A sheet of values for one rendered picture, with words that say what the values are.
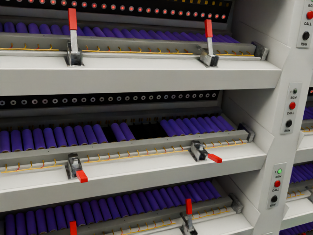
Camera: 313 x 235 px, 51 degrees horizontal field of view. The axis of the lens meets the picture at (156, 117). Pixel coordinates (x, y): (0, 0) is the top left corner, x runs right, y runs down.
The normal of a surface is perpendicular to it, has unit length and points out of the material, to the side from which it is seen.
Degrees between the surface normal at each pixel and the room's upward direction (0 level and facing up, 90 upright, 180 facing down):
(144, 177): 105
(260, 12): 90
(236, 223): 15
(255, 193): 90
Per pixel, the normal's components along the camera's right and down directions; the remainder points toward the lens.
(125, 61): 0.18, -0.85
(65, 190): 0.39, 0.53
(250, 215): -0.91, 0.06
